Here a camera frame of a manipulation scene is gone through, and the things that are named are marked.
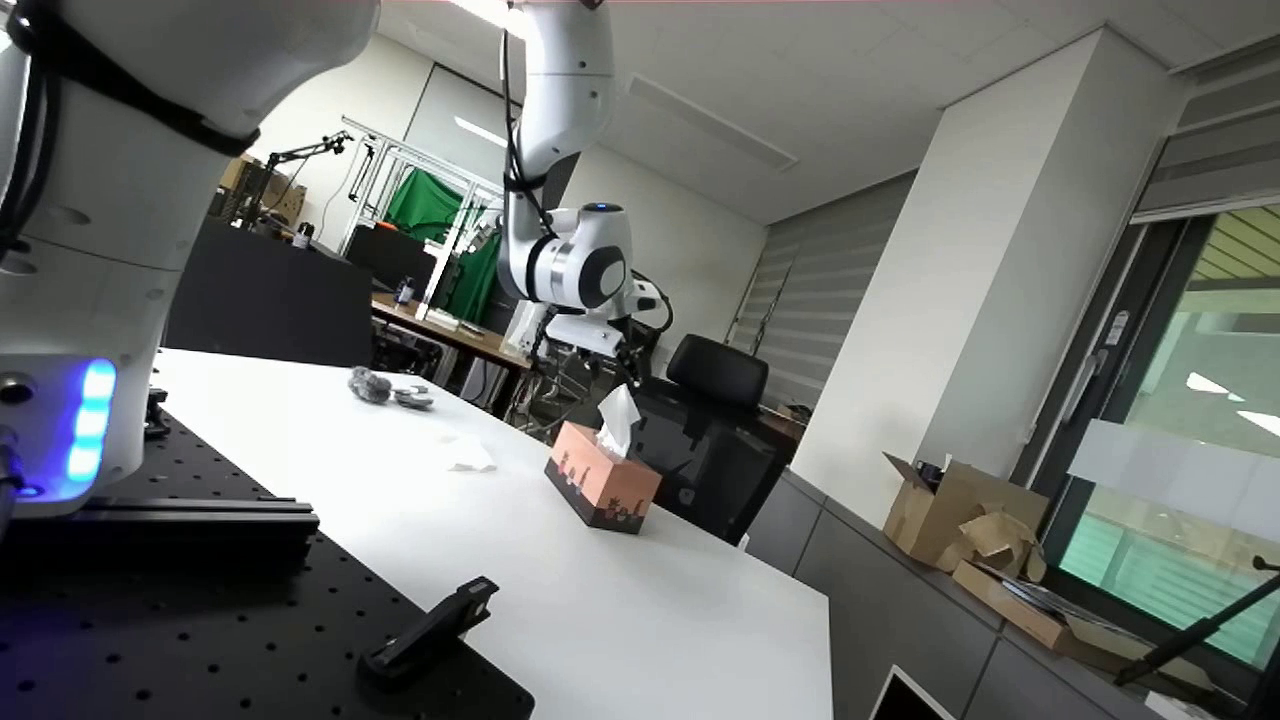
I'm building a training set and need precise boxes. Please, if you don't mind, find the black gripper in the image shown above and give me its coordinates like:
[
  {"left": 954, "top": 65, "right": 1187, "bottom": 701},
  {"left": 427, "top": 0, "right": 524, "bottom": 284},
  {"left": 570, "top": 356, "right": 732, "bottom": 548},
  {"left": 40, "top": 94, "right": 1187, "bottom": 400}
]
[{"left": 533, "top": 305, "right": 640, "bottom": 396}]

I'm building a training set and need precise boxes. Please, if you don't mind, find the white tissue sheet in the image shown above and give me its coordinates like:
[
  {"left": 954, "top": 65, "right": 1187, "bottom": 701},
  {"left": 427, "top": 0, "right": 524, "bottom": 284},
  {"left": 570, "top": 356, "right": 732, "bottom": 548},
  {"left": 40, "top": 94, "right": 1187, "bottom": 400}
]
[{"left": 594, "top": 381, "right": 647, "bottom": 460}]

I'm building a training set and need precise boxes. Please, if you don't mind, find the orange tissue box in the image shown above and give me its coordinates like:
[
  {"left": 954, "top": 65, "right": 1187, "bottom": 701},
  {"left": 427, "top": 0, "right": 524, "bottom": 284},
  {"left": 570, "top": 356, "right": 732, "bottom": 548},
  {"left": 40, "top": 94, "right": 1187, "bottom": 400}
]
[{"left": 541, "top": 418, "right": 668, "bottom": 534}]

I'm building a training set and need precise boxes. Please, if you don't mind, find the large open cardboard box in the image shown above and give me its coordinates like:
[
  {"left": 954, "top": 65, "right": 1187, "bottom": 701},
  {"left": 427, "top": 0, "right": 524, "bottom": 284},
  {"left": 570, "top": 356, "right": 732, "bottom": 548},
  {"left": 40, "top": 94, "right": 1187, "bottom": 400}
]
[{"left": 881, "top": 451, "right": 1052, "bottom": 577}]

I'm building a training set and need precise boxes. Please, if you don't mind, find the flat cardboard box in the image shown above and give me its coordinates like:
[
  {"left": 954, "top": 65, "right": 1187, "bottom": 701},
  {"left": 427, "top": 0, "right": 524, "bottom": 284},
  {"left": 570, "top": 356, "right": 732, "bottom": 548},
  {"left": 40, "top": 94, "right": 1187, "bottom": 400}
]
[{"left": 950, "top": 557, "right": 1083, "bottom": 655}]

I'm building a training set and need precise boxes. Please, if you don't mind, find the black office chair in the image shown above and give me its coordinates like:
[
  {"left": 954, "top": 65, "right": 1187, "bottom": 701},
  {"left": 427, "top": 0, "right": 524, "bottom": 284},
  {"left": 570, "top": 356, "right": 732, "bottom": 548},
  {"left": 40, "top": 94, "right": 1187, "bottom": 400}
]
[{"left": 625, "top": 332, "right": 794, "bottom": 548}]

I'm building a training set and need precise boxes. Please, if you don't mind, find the wooden desk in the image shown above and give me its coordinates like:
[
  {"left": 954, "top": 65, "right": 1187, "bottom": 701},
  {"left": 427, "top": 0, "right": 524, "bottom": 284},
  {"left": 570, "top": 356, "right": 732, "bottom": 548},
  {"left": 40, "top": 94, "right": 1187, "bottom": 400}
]
[{"left": 370, "top": 291, "right": 536, "bottom": 377}]

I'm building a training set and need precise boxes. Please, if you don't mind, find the clear plastic wrap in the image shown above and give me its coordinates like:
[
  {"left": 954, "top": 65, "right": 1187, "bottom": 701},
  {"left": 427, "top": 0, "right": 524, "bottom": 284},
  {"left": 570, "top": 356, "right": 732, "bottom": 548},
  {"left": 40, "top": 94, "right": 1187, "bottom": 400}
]
[{"left": 448, "top": 441, "right": 502, "bottom": 476}]

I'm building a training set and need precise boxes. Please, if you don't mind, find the grey window blind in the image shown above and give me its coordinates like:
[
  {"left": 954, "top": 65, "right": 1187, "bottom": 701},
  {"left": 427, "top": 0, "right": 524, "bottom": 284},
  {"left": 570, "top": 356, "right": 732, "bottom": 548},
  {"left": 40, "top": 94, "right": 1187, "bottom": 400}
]
[{"left": 724, "top": 171, "right": 920, "bottom": 411}]

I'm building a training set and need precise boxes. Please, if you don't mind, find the grey steel wool scrubber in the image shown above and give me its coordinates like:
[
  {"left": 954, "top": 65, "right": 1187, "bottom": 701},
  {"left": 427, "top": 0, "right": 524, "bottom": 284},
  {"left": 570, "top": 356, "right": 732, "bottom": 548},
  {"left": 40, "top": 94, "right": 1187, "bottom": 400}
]
[{"left": 349, "top": 363, "right": 399, "bottom": 408}]

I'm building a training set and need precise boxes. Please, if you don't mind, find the green cloth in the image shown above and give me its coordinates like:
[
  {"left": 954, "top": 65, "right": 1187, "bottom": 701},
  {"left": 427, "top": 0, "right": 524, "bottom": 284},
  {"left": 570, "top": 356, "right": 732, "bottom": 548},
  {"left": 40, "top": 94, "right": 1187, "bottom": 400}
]
[{"left": 381, "top": 164, "right": 506, "bottom": 324}]

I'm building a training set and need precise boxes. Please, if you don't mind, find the black computer monitor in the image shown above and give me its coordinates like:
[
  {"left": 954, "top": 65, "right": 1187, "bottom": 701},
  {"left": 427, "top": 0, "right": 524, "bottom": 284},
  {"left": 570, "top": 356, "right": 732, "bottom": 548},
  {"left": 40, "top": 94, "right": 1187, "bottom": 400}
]
[{"left": 345, "top": 218, "right": 440, "bottom": 299}]

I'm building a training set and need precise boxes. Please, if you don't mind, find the black table clamp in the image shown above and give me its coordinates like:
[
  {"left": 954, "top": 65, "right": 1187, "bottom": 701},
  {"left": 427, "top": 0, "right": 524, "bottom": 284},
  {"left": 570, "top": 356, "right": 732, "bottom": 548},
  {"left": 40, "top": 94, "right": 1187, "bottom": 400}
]
[{"left": 356, "top": 572, "right": 506, "bottom": 691}]

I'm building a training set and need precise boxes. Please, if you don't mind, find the grey counter cabinet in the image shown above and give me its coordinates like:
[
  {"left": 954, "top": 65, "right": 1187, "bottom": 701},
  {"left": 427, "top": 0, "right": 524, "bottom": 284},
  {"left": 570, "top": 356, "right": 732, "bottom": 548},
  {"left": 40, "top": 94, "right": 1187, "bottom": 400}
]
[{"left": 740, "top": 463, "right": 1166, "bottom": 720}]

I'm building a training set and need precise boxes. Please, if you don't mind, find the black partition panel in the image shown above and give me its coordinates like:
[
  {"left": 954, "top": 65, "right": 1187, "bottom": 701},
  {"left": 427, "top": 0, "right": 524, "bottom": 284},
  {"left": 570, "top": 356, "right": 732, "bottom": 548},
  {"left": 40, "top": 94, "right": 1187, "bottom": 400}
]
[{"left": 159, "top": 215, "right": 381, "bottom": 370}]

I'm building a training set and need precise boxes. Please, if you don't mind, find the white framed panel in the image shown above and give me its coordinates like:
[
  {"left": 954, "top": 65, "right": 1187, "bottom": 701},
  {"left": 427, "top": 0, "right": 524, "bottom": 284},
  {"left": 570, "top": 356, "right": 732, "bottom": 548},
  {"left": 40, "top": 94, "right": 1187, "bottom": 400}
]
[{"left": 863, "top": 660, "right": 956, "bottom": 720}]

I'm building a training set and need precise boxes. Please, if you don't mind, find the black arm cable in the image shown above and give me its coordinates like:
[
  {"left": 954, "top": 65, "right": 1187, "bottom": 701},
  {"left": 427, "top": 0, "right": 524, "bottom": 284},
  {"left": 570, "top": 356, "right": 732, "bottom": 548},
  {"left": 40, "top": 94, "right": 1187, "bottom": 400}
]
[{"left": 494, "top": 24, "right": 552, "bottom": 231}]

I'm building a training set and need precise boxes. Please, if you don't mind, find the white metal rack frame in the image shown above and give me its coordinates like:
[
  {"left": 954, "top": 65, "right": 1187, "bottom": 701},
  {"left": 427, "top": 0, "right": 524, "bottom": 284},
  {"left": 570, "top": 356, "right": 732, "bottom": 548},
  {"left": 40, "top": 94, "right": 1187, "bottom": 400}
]
[{"left": 335, "top": 117, "right": 507, "bottom": 319}]

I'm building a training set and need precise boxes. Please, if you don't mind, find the black metal rail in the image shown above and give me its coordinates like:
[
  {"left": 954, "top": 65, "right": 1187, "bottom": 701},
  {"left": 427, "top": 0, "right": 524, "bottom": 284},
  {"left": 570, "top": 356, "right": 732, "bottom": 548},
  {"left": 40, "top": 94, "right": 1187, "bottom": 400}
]
[{"left": 0, "top": 491, "right": 325, "bottom": 577}]

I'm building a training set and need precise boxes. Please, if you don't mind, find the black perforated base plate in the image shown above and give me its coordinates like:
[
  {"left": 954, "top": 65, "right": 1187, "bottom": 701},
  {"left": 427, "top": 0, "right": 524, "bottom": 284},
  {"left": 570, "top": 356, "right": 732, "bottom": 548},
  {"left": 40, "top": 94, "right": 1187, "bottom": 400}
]
[{"left": 0, "top": 405, "right": 536, "bottom": 720}]

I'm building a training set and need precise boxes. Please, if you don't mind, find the black camera tripod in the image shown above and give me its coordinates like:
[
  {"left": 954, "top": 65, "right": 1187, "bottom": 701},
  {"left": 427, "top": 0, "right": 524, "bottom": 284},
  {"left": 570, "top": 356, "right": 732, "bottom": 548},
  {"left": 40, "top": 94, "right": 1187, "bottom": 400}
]
[{"left": 1115, "top": 550, "right": 1280, "bottom": 691}]

